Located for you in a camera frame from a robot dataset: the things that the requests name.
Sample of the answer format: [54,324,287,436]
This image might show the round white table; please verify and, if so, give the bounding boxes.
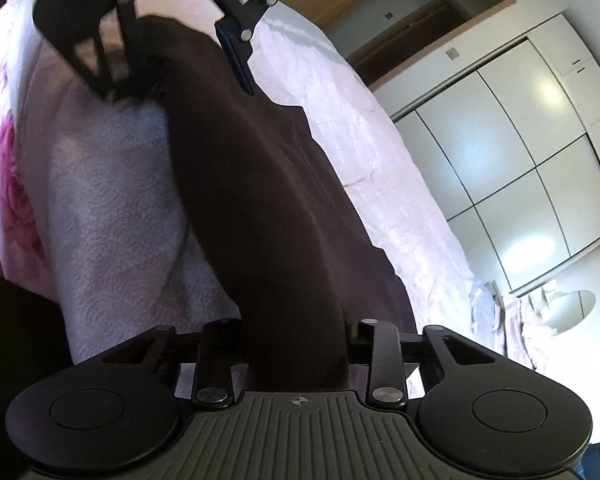
[549,289,597,335]

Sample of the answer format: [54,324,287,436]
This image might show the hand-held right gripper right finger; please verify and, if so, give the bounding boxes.
[347,317,501,409]

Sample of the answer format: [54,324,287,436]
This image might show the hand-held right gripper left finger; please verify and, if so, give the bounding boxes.
[100,317,243,407]

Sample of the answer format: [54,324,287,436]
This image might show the dark brown long-sleeve sweater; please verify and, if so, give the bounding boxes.
[135,14,417,393]

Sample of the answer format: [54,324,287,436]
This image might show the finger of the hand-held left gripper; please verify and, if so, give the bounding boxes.
[195,0,281,97]
[70,0,159,104]

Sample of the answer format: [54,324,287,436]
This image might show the pink pillow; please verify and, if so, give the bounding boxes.
[470,280,506,361]
[500,292,552,372]

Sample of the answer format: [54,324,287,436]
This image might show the white wardrobe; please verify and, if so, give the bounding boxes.
[390,12,600,297]

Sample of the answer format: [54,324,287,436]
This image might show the pink floral bedsheet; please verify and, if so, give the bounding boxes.
[0,0,52,288]

